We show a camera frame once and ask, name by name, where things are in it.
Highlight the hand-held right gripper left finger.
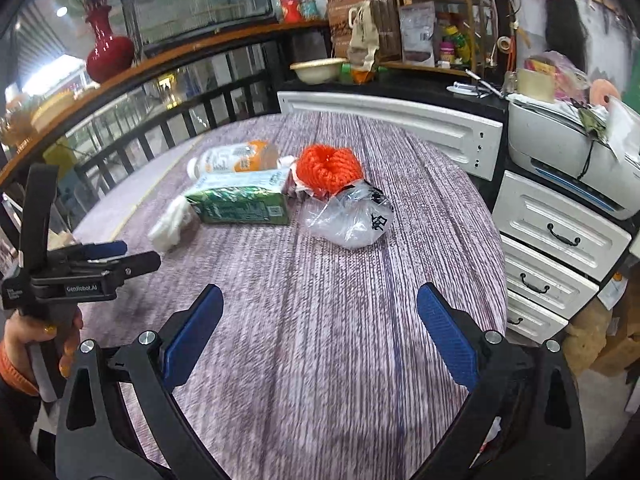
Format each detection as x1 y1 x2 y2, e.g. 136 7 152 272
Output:
55 284 226 480

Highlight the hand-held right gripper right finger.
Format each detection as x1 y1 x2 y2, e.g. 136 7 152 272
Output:
415 282 587 480

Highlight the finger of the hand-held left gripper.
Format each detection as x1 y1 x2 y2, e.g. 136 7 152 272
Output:
65 240 129 263
75 251 163 282

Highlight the white tissue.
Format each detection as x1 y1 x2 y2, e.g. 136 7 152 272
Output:
148 195 199 255

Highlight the green and white carton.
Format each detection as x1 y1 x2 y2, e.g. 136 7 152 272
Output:
186 167 293 226

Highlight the white and orange bottle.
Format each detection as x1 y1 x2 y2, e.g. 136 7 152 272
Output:
187 141 280 180

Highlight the clear bag with black print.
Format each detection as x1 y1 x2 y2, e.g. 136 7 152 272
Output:
299 182 395 251

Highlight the orange foam fruit net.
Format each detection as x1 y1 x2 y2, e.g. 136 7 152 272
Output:
295 145 364 199

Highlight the person's left forearm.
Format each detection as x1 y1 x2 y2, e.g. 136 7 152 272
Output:
0 345 59 480

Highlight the person's left hand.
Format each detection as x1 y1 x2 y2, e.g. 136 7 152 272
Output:
1 306 85 387

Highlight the yellow lidded bowl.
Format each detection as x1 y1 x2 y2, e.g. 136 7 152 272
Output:
30 91 77 132

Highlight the golden wrapped ornament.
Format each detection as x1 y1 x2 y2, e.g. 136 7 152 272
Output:
0 105 37 149

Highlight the brown cardboard carton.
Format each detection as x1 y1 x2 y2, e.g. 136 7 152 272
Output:
565 305 640 379

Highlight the red ceramic vase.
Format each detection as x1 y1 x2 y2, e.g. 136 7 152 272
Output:
85 6 136 85

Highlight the black railing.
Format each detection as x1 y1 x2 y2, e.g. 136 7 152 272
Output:
0 67 282 242

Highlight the wooden ledge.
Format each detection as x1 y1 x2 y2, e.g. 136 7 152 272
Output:
0 19 332 187

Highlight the white printer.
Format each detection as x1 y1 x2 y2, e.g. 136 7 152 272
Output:
507 91 640 221

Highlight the small white tray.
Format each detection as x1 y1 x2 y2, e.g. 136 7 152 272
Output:
446 82 494 99

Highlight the cream bowl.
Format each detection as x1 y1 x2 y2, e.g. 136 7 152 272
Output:
290 58 347 85

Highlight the dark green cloth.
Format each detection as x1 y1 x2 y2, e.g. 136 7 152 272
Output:
575 102 609 141

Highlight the glass terrarium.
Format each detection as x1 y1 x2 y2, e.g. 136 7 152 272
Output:
120 0 276 47

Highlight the pale yellow box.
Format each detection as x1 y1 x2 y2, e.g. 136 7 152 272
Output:
515 67 557 105

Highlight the white tissue pack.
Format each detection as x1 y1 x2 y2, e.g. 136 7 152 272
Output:
602 96 640 161

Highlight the peach round disc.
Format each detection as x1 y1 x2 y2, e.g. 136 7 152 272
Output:
589 79 621 110

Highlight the yellow green bottle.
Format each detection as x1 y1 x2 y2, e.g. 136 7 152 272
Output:
442 24 474 65

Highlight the pink plastic bag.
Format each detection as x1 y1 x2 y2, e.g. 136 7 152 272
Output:
524 50 591 99

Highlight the silver and brown pouch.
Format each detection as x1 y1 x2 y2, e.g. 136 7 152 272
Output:
398 2 437 67

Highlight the brown cardboard box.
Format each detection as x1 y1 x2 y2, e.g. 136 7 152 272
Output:
324 0 371 59

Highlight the dark brown striped pouch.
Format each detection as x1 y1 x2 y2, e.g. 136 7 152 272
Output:
372 0 404 64

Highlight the beige paper bag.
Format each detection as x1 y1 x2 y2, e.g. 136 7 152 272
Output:
346 0 381 74

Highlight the black hair bundle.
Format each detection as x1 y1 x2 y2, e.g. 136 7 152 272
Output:
545 0 589 74

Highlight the white drawer black handle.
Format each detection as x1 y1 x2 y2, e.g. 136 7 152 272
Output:
505 290 569 345
500 235 600 319
491 170 632 281

